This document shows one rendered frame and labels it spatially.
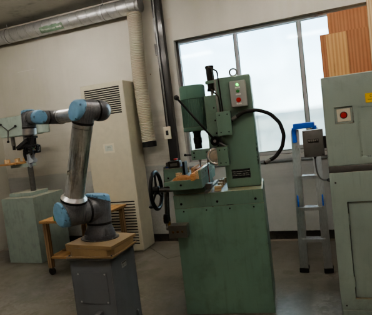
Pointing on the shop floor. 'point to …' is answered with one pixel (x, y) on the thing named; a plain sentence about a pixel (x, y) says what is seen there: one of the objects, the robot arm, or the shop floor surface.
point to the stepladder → (309, 205)
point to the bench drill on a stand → (29, 207)
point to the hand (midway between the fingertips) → (29, 165)
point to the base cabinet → (227, 259)
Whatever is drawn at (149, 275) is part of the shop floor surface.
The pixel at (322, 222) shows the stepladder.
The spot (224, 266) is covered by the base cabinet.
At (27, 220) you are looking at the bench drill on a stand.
